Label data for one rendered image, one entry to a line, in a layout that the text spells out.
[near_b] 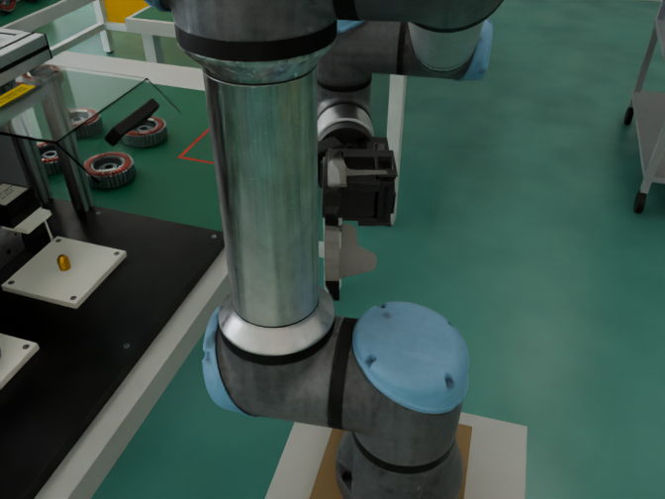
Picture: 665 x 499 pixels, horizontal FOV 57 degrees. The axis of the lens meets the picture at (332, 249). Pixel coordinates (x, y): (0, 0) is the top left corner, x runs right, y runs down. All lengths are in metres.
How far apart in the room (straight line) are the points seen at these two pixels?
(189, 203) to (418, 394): 0.87
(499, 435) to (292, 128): 0.59
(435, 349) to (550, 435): 1.32
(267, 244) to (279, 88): 0.13
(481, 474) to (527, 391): 1.13
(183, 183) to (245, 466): 0.79
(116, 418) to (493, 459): 0.53
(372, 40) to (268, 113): 0.35
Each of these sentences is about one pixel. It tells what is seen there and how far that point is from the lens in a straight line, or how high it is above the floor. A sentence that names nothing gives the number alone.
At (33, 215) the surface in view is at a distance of 1.16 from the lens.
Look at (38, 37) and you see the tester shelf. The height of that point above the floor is 1.11.
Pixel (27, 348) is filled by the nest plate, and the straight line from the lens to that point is 1.06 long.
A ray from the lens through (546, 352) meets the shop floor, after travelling 2.12.
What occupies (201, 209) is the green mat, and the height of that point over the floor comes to 0.75.
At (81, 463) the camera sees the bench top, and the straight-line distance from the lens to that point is 0.93.
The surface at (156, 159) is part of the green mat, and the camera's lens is 1.53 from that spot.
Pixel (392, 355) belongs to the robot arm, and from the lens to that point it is 0.59.
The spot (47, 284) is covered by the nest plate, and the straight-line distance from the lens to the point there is 1.16.
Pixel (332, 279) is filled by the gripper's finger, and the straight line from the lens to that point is 0.68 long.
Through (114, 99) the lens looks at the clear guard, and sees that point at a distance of 1.06.
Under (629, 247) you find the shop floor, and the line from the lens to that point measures 2.68.
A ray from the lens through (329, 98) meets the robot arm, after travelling 0.83.
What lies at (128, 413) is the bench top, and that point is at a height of 0.75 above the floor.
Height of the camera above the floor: 1.48
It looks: 38 degrees down
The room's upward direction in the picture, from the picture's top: straight up
